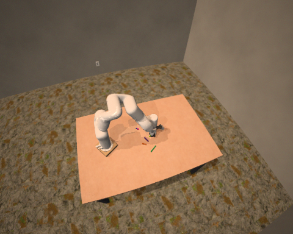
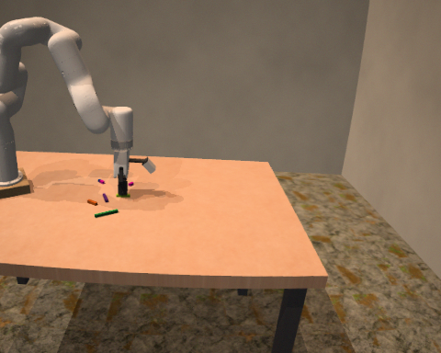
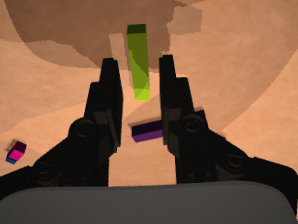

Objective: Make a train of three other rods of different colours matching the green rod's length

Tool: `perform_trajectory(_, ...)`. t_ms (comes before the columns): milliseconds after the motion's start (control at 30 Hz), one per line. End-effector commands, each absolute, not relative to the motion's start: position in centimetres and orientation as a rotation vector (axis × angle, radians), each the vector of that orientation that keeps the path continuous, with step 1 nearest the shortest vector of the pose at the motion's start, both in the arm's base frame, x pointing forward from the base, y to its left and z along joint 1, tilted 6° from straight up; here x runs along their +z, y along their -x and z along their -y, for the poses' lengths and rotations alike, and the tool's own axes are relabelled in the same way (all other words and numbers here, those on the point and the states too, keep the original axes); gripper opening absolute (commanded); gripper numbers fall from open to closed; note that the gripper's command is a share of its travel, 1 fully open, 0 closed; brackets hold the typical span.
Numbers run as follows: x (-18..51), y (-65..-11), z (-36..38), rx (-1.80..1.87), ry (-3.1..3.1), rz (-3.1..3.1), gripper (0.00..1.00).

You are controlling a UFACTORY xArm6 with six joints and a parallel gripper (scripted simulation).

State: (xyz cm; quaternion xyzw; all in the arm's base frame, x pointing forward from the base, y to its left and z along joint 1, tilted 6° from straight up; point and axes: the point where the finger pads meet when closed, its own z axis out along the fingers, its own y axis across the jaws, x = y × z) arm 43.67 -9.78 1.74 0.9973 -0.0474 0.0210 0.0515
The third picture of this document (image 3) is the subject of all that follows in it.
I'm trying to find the magenta rod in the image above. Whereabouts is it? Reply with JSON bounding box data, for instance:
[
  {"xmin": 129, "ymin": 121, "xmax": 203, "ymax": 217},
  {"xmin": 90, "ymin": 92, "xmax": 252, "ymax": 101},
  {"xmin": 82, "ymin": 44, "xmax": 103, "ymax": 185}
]
[{"xmin": 9, "ymin": 141, "xmax": 27, "ymax": 161}]

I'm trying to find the small blue block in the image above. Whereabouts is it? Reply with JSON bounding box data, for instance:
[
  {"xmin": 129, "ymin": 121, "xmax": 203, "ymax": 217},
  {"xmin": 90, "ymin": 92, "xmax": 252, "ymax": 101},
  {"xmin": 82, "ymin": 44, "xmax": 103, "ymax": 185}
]
[{"xmin": 5, "ymin": 150, "xmax": 17, "ymax": 165}]

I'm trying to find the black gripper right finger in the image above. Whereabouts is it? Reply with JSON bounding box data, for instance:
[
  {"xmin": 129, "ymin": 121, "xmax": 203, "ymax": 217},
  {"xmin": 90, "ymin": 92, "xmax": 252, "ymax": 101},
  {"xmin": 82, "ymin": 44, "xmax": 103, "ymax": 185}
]
[{"xmin": 159, "ymin": 54, "xmax": 298, "ymax": 217}]

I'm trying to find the purple rod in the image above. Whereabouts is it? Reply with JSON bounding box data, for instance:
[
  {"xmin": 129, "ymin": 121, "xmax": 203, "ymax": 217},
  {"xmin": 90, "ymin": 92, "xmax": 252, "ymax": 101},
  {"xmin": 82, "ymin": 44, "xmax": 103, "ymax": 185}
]
[{"xmin": 131, "ymin": 110, "xmax": 206, "ymax": 143}]

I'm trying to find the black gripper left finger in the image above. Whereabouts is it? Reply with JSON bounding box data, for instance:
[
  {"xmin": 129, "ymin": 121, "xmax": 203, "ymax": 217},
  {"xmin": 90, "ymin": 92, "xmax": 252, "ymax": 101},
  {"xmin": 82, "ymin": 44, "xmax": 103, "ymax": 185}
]
[{"xmin": 0, "ymin": 58, "xmax": 123, "ymax": 201}]

